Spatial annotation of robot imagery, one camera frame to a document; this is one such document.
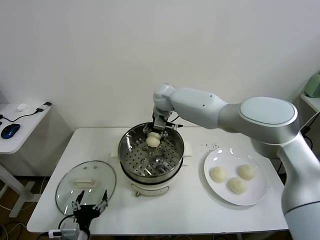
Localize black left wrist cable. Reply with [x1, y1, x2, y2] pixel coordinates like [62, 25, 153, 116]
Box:
[37, 214, 77, 240]

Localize cream electric cooker base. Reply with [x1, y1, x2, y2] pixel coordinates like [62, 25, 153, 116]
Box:
[110, 141, 193, 199]

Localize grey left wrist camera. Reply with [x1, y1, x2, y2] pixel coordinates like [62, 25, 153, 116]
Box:
[60, 221, 81, 238]

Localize white side table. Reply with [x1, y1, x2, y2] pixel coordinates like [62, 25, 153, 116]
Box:
[0, 102, 53, 220]

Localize perforated steel steamer basket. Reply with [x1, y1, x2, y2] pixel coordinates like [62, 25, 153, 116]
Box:
[117, 122, 185, 181]

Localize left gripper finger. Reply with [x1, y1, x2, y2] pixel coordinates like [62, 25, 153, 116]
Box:
[93, 189, 109, 213]
[70, 190, 86, 212]

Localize white cable with black adapter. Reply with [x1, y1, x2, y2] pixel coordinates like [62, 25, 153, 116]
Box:
[301, 111, 318, 136]

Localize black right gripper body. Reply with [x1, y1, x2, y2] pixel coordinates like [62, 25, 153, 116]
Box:
[151, 111, 173, 132]

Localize white round plate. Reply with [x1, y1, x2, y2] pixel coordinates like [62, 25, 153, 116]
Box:
[203, 148, 268, 206]

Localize glass lid with cream handle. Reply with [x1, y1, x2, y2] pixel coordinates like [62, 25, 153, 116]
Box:
[55, 160, 117, 216]

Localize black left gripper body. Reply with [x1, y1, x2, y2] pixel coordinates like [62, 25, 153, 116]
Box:
[74, 204, 103, 230]

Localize mint green appliance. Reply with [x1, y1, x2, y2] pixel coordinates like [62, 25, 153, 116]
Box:
[305, 71, 320, 99]

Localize white shelf table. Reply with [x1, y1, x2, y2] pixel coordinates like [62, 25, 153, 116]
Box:
[299, 92, 320, 113]

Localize brown crumbs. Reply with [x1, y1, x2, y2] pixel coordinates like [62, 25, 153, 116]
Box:
[199, 142, 221, 151]

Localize blue computer mouse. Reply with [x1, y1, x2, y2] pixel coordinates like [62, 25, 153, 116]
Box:
[0, 124, 21, 140]

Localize white steamed baozi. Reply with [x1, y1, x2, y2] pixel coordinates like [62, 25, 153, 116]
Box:
[209, 166, 228, 183]
[227, 176, 247, 195]
[237, 164, 256, 180]
[145, 132, 161, 148]

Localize black desk cable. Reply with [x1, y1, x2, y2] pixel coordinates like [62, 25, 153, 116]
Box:
[0, 109, 41, 125]

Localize black hanging cable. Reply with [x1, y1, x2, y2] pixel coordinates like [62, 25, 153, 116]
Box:
[305, 134, 315, 152]

